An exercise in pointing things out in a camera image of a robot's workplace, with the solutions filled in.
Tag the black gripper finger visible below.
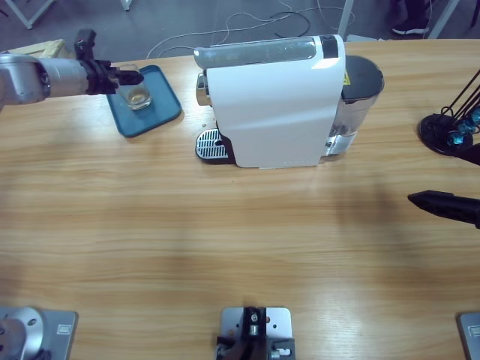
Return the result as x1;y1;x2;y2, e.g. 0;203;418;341
407;190;480;230
448;143;480;166

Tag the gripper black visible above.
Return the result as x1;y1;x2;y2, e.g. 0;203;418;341
84;59;144;95

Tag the clear drinking glass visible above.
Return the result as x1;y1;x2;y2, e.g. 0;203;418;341
118;64;153;112

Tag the white capsule coffee machine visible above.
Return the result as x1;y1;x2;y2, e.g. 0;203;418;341
193;33;357;170

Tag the black capsule holder with rods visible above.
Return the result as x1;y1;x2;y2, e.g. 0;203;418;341
418;67;480;157

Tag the blue plastic tray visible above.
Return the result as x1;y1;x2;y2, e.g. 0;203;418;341
106;64;184;139

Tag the wooden crate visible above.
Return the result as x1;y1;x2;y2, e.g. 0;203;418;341
0;38;80;71

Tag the metal grate drip tray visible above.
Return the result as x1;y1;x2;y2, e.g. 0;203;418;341
194;127;233;166

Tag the clear water tank black lid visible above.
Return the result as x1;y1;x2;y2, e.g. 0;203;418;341
329;55;386;138

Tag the white metal table leg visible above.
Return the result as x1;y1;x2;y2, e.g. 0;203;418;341
427;0;461;41
337;0;383;43

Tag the black shoe white sole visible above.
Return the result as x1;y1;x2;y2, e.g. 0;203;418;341
390;13;430;35

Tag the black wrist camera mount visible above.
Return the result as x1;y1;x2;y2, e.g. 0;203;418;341
73;28;98;63

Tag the white cable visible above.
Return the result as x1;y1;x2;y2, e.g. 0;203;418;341
145;6;344;61

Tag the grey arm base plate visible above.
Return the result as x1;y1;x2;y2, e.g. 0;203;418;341
455;311;480;360
0;306;80;360

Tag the black cable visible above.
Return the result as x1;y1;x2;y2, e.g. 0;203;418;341
269;10;312;38

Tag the white mount with dark post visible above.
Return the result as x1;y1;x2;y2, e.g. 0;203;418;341
215;305;296;360

